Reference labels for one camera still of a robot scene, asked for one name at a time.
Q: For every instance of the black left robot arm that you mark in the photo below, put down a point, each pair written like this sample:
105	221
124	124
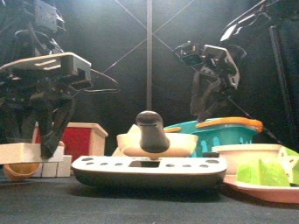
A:
36	17

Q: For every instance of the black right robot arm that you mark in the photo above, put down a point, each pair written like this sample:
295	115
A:
256	14

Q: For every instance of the red wooden toy box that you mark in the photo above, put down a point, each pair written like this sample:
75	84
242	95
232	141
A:
83	140

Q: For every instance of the white segmented wooden block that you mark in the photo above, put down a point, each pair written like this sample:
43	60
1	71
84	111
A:
53	168

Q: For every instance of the orange toy bowl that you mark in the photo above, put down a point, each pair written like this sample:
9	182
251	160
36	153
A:
21	171

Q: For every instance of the black slanted stand pole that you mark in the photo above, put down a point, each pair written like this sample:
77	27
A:
280	78

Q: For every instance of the white toy cup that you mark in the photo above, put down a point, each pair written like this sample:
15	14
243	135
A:
248	157

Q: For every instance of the green toy wedge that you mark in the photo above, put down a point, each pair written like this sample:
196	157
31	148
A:
260	173

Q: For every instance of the white green dotted toy piece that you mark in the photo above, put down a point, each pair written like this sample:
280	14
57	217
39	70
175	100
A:
291	163

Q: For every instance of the pink toy plate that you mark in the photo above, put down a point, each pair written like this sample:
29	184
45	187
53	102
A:
268	191

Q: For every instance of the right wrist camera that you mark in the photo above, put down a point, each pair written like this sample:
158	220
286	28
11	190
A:
188	55

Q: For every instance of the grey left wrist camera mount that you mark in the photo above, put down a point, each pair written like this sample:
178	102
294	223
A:
51	64

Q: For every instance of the grey vertical frame pole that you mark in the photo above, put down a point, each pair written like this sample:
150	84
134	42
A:
148	55

